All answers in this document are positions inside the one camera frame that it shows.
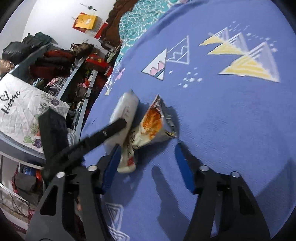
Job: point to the yellow paper bag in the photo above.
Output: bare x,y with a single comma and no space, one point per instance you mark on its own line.
85,21

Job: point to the white printed pillow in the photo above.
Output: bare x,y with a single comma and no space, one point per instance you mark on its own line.
20,109

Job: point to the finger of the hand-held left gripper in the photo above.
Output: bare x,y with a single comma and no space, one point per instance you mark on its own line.
97,139

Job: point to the blue patterned bedsheet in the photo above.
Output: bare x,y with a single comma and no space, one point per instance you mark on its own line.
219,120

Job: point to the teal patterned blanket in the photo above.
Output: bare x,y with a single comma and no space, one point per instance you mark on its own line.
141,18

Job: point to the white tissue packet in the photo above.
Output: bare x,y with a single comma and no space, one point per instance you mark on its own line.
126,109

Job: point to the brown wooden headboard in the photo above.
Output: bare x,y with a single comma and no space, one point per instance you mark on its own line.
115,20

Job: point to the red wall calendar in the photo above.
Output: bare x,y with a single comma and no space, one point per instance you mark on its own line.
101,30

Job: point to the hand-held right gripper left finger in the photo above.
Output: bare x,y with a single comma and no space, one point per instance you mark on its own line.
112,168

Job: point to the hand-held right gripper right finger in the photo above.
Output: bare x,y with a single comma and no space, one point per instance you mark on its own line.
183,168

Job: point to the black bag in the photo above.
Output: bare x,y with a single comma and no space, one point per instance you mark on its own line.
15,52

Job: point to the orange silver chip bag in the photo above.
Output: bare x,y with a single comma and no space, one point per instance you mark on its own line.
152,122

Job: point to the grey metal shelf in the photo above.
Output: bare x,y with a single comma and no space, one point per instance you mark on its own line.
76,76

